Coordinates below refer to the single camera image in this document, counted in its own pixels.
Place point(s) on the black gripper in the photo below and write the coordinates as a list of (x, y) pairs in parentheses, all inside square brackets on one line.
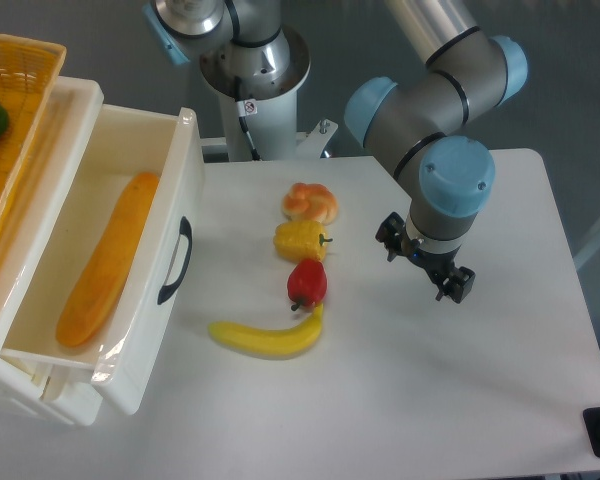
[(453, 283)]

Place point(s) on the yellow bell pepper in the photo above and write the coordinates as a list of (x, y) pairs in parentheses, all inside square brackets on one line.
[(298, 240)]

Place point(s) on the orange baguette bread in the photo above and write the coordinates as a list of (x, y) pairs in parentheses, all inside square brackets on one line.
[(102, 280)]

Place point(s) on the red bell pepper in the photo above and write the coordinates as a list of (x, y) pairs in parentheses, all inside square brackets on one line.
[(307, 284)]

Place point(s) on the round twisted bread roll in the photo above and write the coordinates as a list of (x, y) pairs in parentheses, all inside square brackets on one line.
[(310, 202)]

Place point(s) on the yellow woven basket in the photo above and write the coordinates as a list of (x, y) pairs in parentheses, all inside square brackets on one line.
[(28, 72)]

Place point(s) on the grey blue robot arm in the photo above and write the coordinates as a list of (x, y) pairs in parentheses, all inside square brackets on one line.
[(413, 133)]

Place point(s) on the black top drawer handle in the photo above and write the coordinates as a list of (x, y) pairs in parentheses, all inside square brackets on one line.
[(179, 262)]

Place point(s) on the yellow banana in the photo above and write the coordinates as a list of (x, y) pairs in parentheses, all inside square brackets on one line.
[(272, 344)]

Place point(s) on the white drawer cabinet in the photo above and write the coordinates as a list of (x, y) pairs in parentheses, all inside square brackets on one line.
[(34, 388)]

